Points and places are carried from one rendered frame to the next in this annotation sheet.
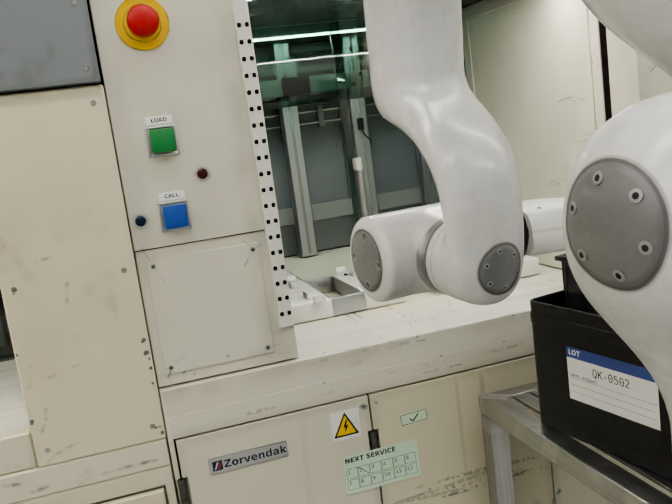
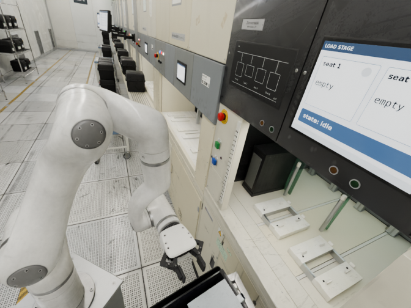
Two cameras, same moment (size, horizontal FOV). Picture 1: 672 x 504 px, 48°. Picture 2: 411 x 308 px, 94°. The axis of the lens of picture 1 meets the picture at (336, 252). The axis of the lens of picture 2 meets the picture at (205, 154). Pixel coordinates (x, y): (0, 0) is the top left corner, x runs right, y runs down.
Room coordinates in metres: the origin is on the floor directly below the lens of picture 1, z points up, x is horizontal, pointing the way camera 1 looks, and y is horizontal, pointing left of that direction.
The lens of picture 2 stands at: (0.76, -0.61, 1.66)
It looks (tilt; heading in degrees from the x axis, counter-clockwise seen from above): 31 degrees down; 78
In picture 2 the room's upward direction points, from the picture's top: 9 degrees clockwise
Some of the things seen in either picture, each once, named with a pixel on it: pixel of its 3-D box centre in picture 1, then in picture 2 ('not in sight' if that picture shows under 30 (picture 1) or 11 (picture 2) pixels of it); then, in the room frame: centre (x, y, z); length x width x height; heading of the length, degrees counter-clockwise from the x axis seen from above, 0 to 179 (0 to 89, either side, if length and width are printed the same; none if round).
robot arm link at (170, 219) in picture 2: not in sight; (169, 226); (0.77, -0.16, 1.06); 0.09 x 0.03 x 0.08; 25
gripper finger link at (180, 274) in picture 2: not in sight; (175, 272); (0.79, -0.32, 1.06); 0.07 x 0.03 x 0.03; 115
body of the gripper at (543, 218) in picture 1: (535, 224); (176, 241); (0.79, -0.22, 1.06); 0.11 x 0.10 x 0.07; 115
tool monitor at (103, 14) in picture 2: not in sight; (117, 26); (-0.10, 3.00, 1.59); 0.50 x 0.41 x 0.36; 16
